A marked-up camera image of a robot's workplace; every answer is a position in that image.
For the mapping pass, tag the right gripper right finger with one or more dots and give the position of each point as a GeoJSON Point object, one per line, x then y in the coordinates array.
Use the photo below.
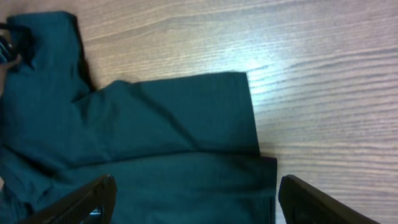
{"type": "Point", "coordinates": [302, 203]}

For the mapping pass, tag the black t-shirt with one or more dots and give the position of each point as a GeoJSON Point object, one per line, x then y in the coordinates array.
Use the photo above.
{"type": "Point", "coordinates": [182, 150]}

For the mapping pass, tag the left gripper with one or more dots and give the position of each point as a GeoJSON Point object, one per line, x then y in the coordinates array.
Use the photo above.
{"type": "Point", "coordinates": [6, 48]}

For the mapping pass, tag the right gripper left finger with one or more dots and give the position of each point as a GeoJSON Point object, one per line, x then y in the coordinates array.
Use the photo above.
{"type": "Point", "coordinates": [90, 204]}

